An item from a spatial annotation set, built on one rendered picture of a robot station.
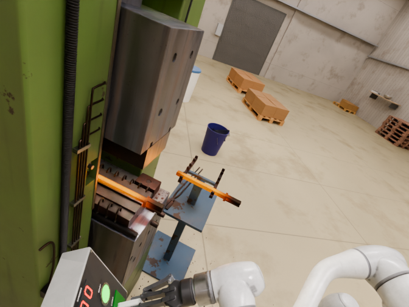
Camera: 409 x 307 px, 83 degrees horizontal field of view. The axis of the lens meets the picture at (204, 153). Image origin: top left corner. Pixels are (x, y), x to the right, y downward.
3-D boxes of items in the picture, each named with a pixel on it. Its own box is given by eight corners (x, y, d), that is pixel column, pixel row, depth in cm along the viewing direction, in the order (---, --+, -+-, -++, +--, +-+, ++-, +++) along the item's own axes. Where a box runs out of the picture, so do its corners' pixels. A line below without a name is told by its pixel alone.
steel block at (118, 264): (153, 239, 156) (170, 192, 134) (119, 293, 123) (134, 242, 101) (81, 203, 161) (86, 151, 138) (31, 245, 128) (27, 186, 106)
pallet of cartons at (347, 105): (355, 114, 1181) (360, 108, 1161) (344, 111, 1160) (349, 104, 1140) (342, 106, 1269) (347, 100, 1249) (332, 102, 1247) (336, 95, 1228)
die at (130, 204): (148, 203, 122) (152, 191, 117) (126, 230, 104) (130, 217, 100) (80, 169, 125) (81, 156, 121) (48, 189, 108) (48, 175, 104)
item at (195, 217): (216, 196, 181) (217, 194, 180) (201, 232, 146) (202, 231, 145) (182, 179, 184) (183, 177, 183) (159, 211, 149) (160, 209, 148)
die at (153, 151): (165, 148, 104) (170, 130, 99) (142, 170, 87) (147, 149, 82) (84, 109, 107) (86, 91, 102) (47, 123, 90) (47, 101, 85)
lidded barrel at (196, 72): (167, 98, 498) (176, 65, 462) (167, 89, 545) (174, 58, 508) (192, 105, 516) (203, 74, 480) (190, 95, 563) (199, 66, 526)
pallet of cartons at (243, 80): (225, 78, 851) (230, 66, 827) (248, 86, 879) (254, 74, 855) (234, 91, 740) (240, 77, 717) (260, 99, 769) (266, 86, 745)
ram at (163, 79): (182, 120, 111) (210, 31, 91) (140, 155, 78) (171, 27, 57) (106, 85, 114) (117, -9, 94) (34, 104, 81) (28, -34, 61)
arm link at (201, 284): (212, 278, 78) (195, 282, 78) (208, 264, 72) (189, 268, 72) (217, 308, 70) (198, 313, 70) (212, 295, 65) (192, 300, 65)
